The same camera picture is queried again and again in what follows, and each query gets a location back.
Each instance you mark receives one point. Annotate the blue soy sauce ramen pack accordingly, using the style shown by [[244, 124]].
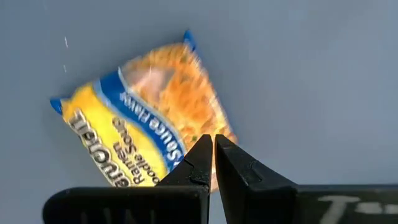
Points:
[[140, 109]]

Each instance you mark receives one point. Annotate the grey-blue table mat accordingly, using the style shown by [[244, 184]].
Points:
[[311, 77]]

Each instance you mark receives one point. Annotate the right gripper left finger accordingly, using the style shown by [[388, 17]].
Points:
[[124, 205]]

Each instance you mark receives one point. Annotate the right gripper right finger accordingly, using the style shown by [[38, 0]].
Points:
[[280, 205]]

